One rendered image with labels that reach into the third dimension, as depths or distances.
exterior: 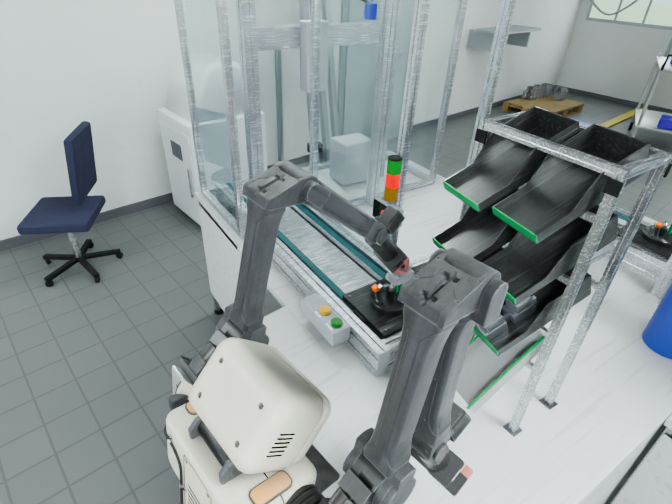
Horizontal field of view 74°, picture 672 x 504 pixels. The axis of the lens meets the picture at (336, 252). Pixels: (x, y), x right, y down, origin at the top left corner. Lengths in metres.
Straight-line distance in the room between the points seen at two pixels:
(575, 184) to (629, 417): 0.82
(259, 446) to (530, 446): 0.88
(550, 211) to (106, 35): 3.48
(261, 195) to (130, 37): 3.28
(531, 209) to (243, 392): 0.69
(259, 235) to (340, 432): 0.69
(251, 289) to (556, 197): 0.67
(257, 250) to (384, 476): 0.46
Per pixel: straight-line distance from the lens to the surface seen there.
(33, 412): 2.82
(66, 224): 3.33
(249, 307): 0.96
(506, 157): 1.18
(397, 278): 1.40
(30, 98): 3.91
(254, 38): 2.13
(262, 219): 0.84
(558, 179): 1.11
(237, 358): 0.80
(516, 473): 1.38
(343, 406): 1.39
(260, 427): 0.75
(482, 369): 1.30
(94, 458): 2.51
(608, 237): 1.15
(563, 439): 1.50
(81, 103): 3.99
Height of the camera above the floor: 1.97
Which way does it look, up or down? 34 degrees down
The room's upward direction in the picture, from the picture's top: 3 degrees clockwise
